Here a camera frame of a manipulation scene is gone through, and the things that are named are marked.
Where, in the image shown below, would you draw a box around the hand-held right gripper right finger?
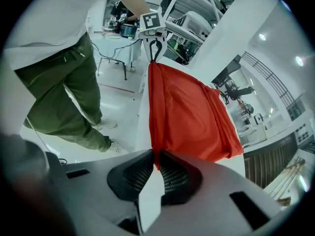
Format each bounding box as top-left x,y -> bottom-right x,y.
158,149 -> 283,231

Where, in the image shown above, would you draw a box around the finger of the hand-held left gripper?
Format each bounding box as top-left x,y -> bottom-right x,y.
155,38 -> 168,61
144,39 -> 155,61

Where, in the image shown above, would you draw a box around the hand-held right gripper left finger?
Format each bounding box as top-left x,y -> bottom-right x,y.
63,149 -> 155,225

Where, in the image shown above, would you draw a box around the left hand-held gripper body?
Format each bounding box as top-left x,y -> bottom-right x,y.
139,12 -> 168,43

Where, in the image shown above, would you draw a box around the red shirt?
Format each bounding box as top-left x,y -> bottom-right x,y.
147,60 -> 244,172

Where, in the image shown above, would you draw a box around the person's left forearm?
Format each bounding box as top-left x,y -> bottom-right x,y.
115,0 -> 151,17

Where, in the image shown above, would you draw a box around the teal black device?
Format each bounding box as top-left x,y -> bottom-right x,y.
120,23 -> 137,38

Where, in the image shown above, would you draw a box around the person's right shoe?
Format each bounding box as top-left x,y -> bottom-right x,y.
108,139 -> 130,154

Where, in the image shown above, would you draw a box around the person's shoe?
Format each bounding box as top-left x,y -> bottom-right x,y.
108,139 -> 130,154
94,118 -> 118,130

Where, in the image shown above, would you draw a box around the white cloth covered table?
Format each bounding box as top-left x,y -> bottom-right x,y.
91,33 -> 142,81

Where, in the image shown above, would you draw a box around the white storage box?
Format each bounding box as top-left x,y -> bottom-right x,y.
173,11 -> 215,39

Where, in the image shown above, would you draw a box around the person's left shoe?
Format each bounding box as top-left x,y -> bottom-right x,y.
94,118 -> 118,130

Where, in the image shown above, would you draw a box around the white ornate dressing table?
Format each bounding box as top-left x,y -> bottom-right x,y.
240,121 -> 268,145

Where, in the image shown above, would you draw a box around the black office chair with headrest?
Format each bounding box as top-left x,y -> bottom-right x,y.
219,81 -> 256,105

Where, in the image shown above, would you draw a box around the dark wooden staircase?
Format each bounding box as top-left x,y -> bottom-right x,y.
245,134 -> 298,189

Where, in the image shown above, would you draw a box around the person's green trousers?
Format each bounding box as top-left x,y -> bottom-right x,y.
14,32 -> 113,153

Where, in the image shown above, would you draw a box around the wooden stair handrail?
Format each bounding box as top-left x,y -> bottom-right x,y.
264,156 -> 307,206

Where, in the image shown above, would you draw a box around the black mezzanine railing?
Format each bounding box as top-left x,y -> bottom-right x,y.
242,52 -> 306,121

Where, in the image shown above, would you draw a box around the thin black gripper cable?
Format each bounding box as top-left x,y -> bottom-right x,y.
91,38 -> 141,59

